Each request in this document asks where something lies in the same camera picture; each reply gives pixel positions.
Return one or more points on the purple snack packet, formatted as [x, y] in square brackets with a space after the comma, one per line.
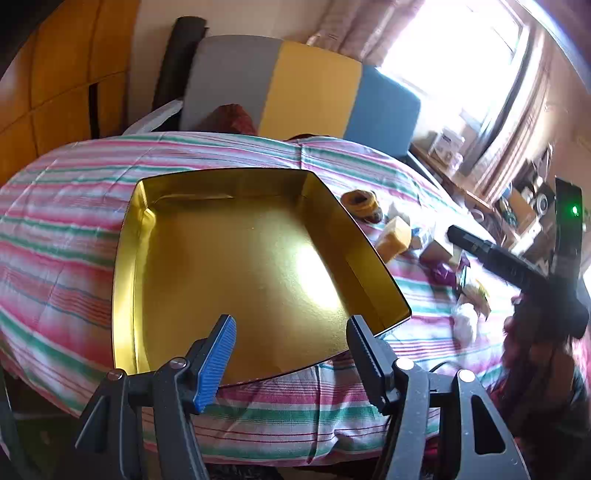
[443, 272]

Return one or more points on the window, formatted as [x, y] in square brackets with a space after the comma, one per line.
[452, 60]

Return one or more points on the brown cardboard box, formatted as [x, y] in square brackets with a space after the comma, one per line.
[521, 210]

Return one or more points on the person's right forearm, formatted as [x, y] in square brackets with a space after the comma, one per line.
[545, 369]

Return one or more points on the black chair back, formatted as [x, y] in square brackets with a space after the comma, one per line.
[180, 60]

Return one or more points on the green carton box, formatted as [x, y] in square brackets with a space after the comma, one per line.
[464, 281]

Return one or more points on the white curved armrest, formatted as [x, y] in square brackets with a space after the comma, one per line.
[157, 115]

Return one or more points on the grey yellow blue chair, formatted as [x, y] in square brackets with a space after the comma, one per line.
[314, 87]

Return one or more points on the wooden cabinet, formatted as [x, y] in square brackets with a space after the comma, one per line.
[55, 69]

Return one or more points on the brown tape roll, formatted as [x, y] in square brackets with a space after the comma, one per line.
[362, 205]

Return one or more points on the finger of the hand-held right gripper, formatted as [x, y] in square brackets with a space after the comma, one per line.
[498, 261]

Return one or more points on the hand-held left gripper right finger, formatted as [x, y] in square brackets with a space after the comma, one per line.
[369, 364]

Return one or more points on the white printed box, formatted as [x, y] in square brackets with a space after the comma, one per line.
[445, 142]

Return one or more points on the striped tablecloth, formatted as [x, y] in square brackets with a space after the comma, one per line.
[69, 230]

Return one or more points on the yellow sponge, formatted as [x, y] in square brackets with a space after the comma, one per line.
[395, 235]

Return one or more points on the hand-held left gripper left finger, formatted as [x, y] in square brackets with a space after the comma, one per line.
[217, 364]

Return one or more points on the white cardboard box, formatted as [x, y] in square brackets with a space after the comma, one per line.
[436, 251]

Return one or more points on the dark red cloth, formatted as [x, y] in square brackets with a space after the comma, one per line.
[233, 120]

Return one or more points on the wooden side table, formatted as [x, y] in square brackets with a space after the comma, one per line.
[461, 189]

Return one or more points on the patterned curtain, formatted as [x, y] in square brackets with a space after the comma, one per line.
[351, 27]

